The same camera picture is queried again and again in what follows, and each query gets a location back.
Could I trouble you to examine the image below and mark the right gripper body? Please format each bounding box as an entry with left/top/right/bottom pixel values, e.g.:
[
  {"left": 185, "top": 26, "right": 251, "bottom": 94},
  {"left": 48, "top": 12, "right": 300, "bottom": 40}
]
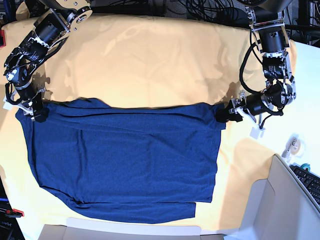
[{"left": 14, "top": 87, "right": 45, "bottom": 118}]

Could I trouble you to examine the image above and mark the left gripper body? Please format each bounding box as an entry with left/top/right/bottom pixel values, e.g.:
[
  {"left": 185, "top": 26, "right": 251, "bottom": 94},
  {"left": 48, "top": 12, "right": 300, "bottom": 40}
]
[{"left": 229, "top": 90, "right": 264, "bottom": 125}]

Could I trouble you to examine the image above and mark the dark blue long-sleeve shirt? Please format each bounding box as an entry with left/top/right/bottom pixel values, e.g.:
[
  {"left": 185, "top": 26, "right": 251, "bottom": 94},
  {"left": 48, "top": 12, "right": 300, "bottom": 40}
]
[{"left": 15, "top": 98, "right": 226, "bottom": 224}]

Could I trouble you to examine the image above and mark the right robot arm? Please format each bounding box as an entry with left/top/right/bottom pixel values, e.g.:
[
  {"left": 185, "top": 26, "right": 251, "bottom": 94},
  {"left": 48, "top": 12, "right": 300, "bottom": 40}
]
[{"left": 3, "top": 0, "right": 93, "bottom": 123}]

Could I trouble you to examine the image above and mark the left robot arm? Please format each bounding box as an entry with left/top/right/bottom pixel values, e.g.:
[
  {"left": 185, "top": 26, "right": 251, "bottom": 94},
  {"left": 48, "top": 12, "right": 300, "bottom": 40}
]
[{"left": 215, "top": 0, "right": 296, "bottom": 123}]

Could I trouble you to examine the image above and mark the clear tape dispenser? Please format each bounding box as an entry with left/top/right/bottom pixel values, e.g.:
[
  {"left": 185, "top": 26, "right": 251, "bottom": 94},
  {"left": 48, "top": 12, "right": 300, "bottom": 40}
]
[{"left": 281, "top": 133, "right": 306, "bottom": 159}]

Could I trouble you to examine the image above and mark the red clamp top left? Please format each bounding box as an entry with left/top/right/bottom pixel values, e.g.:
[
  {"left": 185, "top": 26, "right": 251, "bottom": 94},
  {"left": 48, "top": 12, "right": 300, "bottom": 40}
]
[{"left": 0, "top": 29, "right": 6, "bottom": 48}]

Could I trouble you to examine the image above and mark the red clamp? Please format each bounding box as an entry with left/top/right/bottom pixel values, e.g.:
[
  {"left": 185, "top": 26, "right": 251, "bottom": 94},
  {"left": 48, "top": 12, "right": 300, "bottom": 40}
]
[
  {"left": 5, "top": 209, "right": 25, "bottom": 218},
  {"left": 0, "top": 29, "right": 6, "bottom": 48}
]

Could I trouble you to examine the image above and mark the teal tape roll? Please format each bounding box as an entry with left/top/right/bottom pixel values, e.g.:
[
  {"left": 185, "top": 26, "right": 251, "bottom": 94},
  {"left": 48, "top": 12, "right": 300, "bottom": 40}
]
[{"left": 300, "top": 163, "right": 311, "bottom": 172}]

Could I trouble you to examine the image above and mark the black keyboard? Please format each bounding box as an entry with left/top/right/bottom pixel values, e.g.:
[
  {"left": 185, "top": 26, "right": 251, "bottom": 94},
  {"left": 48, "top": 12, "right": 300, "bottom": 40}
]
[{"left": 290, "top": 165, "right": 320, "bottom": 205}]

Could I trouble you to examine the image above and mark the yellow table cloth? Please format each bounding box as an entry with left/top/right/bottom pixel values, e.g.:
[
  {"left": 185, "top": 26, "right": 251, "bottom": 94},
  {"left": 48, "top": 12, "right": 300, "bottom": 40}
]
[{"left": 0, "top": 15, "right": 293, "bottom": 239}]

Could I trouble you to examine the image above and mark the red clamp bottom left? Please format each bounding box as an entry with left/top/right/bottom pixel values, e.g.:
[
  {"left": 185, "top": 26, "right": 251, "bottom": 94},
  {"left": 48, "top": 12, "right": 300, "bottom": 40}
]
[{"left": 5, "top": 209, "right": 25, "bottom": 218}]

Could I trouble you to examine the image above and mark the beige cardboard box right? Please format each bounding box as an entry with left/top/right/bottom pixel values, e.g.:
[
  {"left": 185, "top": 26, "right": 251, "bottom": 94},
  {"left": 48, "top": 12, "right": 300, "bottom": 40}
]
[{"left": 237, "top": 154, "right": 320, "bottom": 240}]

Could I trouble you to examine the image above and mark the beige cardboard box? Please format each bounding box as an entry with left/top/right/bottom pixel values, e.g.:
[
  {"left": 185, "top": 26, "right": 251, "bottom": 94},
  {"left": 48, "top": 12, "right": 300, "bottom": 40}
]
[
  {"left": 237, "top": 154, "right": 320, "bottom": 240},
  {"left": 38, "top": 218, "right": 224, "bottom": 240}
]

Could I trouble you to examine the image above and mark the beige cardboard box bottom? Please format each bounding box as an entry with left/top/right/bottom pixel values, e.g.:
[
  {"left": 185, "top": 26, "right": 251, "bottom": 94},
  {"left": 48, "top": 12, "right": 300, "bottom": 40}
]
[{"left": 38, "top": 218, "right": 224, "bottom": 240}]

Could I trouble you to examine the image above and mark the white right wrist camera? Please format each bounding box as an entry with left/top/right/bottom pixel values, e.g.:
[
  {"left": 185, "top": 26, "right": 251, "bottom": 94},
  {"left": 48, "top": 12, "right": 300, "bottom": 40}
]
[{"left": 3, "top": 97, "right": 14, "bottom": 111}]

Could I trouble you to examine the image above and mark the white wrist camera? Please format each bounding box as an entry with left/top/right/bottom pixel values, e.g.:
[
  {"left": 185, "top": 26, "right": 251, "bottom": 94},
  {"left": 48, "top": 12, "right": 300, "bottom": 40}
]
[
  {"left": 250, "top": 127, "right": 265, "bottom": 140},
  {"left": 3, "top": 97, "right": 14, "bottom": 111}
]

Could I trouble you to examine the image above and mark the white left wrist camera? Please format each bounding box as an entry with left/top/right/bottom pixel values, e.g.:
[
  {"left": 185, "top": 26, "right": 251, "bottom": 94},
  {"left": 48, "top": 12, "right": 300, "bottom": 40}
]
[{"left": 250, "top": 127, "right": 265, "bottom": 140}]

